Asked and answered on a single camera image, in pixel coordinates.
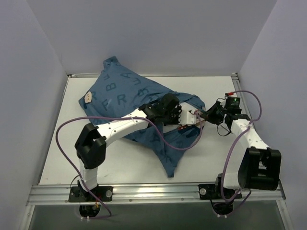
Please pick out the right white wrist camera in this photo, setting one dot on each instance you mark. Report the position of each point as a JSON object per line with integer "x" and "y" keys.
{"x": 232, "y": 104}

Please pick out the aluminium front rail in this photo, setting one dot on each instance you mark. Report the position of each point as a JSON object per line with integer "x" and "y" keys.
{"x": 121, "y": 194}

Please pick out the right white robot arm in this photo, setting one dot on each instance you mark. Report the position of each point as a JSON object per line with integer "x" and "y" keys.
{"x": 260, "y": 165}

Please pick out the aluminium right side rail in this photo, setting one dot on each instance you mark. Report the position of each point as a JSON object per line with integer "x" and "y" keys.
{"x": 244, "y": 130}

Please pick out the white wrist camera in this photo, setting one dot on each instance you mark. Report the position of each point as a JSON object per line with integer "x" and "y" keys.
{"x": 185, "y": 112}
{"x": 232, "y": 104}

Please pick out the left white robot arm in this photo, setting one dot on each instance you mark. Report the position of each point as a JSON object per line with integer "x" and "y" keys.
{"x": 93, "y": 140}

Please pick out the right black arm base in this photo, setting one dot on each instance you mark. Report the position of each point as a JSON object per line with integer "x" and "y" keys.
{"x": 212, "y": 192}

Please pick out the aluminium rail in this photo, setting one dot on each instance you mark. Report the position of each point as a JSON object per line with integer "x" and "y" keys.
{"x": 244, "y": 130}
{"x": 121, "y": 194}

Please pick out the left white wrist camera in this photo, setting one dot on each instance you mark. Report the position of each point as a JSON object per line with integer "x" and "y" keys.
{"x": 185, "y": 112}

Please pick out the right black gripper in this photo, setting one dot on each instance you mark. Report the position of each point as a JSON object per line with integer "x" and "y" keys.
{"x": 213, "y": 114}

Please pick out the white pillow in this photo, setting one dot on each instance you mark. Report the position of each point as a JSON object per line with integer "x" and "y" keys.
{"x": 188, "y": 120}

